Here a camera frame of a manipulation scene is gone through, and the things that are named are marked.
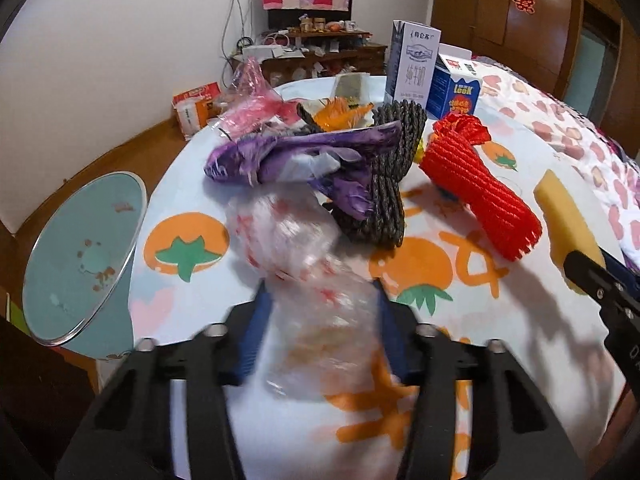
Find pink plastic bag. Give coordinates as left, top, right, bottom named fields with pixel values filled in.
left=214, top=58, right=303, bottom=141

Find white orange-print bed sheet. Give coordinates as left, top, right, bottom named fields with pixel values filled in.
left=129, top=127, right=624, bottom=479

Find wooden TV cabinet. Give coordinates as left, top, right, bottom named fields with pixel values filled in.
left=230, top=29, right=387, bottom=87

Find dark seaweed snack packet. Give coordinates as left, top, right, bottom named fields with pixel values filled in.
left=331, top=73, right=370, bottom=106

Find pink heart pattern quilt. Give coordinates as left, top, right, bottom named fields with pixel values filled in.
left=472, top=56, right=639, bottom=270

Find white router box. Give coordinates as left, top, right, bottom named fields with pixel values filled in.
left=242, top=44, right=285, bottom=63

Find blue Look milk carton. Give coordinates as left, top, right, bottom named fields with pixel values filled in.
left=426, top=54, right=482, bottom=118

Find orange snack wrapper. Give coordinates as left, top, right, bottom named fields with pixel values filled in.
left=312, top=96, right=374, bottom=132

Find orange white box on floor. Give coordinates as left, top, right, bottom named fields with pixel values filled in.
left=171, top=82, right=221, bottom=141

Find tall white milk carton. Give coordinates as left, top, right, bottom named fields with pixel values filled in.
left=384, top=20, right=440, bottom=108

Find hanging power cables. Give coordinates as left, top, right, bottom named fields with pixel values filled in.
left=219, top=0, right=257, bottom=86

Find light blue trash bin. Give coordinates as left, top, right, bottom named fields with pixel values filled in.
left=22, top=171, right=148, bottom=360

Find wooden wardrobe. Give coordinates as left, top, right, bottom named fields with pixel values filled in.
left=432, top=0, right=639, bottom=155

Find purple crumpled plastic bag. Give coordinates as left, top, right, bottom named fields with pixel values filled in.
left=204, top=120, right=402, bottom=220

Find yellow sponge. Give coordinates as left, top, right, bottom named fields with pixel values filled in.
left=534, top=169, right=605, bottom=295

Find clear plastic bag red print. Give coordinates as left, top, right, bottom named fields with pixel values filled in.
left=227, top=186, right=380, bottom=400

